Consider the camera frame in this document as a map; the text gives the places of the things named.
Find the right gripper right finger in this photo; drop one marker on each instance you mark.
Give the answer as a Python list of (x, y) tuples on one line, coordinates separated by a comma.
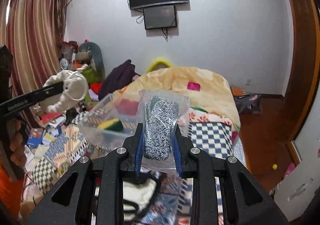
[(244, 200)]

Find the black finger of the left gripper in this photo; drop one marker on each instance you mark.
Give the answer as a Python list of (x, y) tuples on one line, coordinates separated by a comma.
[(29, 99)]

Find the white plush toy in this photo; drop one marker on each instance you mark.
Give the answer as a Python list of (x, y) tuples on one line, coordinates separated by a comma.
[(75, 87)]

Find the bagged grey knit gloves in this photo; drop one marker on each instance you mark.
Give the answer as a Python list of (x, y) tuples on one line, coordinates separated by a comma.
[(161, 113)]

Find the black and white pouch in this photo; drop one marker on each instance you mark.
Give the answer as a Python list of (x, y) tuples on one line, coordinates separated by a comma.
[(139, 194)]

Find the person's left hand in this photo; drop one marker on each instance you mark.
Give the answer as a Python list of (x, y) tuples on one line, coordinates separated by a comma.
[(16, 143)]

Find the small yellow ball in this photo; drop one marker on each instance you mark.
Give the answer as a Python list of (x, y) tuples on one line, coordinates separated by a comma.
[(274, 167)]

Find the yellow green sponge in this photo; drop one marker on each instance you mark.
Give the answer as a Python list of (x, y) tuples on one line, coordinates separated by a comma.
[(112, 125)]

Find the clear plastic storage bin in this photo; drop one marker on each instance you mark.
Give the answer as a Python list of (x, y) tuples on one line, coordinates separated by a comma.
[(110, 107)]

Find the grey plush shark toy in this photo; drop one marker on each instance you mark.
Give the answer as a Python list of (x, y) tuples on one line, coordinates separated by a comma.
[(90, 52)]

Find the green cardboard box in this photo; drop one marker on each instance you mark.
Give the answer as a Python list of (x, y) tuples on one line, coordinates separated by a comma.
[(91, 75)]

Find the dark purple clothing pile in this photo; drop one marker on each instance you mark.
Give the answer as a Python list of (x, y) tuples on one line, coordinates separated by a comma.
[(120, 77)]

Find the grey backpack on floor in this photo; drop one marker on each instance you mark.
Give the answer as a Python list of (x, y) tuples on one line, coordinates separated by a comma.
[(249, 103)]

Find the yellow foam arch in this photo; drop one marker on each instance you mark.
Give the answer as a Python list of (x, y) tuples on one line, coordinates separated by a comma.
[(159, 63)]

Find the beige patterned fleece blanket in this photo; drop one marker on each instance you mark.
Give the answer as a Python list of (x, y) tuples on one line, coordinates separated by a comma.
[(210, 96)]

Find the brown wooden door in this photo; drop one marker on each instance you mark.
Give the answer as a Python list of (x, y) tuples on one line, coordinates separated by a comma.
[(304, 74)]

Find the small wall monitor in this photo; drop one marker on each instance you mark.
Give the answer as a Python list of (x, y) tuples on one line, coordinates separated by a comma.
[(159, 17)]

